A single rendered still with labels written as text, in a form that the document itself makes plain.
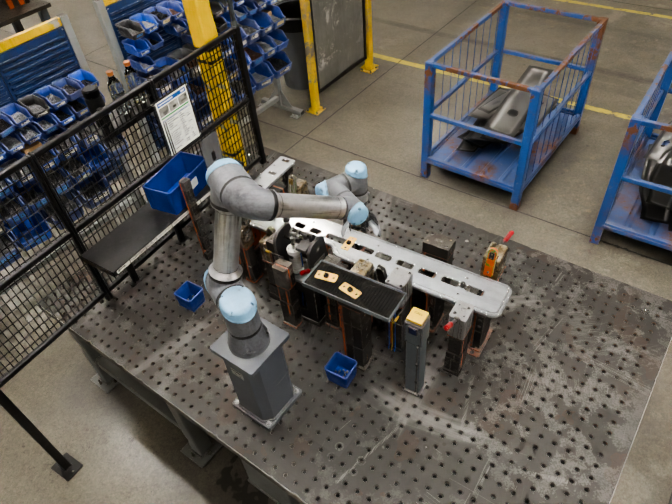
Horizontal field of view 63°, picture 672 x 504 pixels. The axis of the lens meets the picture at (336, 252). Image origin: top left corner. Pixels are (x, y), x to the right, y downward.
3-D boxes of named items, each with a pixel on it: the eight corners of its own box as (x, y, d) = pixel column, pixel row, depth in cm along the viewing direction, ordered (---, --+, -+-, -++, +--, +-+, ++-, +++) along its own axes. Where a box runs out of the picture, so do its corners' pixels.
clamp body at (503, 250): (502, 300, 252) (514, 243, 226) (490, 323, 243) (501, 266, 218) (480, 292, 256) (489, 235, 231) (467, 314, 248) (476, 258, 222)
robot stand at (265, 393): (270, 432, 215) (251, 375, 186) (232, 405, 224) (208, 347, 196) (303, 392, 226) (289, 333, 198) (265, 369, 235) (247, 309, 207)
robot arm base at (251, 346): (250, 365, 189) (245, 348, 182) (219, 345, 196) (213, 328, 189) (279, 335, 197) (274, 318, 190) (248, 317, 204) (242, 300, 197)
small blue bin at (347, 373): (359, 373, 230) (358, 361, 224) (347, 391, 224) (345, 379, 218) (337, 362, 235) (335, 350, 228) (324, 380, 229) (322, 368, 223)
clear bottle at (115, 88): (134, 110, 254) (119, 69, 240) (124, 117, 250) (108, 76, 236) (125, 107, 257) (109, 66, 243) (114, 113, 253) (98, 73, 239)
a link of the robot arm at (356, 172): (338, 164, 193) (359, 156, 195) (341, 189, 201) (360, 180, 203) (350, 175, 188) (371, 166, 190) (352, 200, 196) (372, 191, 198)
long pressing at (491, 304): (516, 284, 220) (517, 281, 219) (496, 323, 208) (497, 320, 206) (247, 187, 279) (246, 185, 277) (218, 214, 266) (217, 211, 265)
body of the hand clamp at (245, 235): (263, 275, 275) (250, 222, 250) (255, 284, 271) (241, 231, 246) (254, 270, 277) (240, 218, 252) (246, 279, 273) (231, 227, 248)
